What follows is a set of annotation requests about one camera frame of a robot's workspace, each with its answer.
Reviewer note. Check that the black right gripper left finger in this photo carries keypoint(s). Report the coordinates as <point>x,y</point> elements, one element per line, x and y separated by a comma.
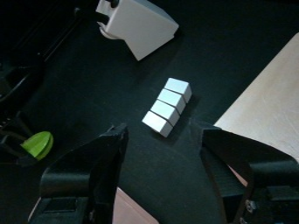
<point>77,175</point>

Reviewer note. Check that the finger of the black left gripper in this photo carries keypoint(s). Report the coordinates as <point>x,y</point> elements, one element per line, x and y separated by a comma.
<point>13,151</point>

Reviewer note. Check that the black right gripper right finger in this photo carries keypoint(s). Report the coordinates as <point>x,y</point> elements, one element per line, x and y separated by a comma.
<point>248,175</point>

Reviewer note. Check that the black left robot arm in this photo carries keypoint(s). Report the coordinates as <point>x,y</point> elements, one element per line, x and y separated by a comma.
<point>15,84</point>

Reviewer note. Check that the green toy starfruit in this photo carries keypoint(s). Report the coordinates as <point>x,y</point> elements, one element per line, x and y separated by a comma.
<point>39,144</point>

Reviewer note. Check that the white stepped block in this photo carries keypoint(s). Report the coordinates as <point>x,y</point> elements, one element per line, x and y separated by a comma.
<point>168,108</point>

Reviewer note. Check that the white toy appliance box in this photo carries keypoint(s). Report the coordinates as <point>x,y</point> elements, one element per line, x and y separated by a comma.
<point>140,26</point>

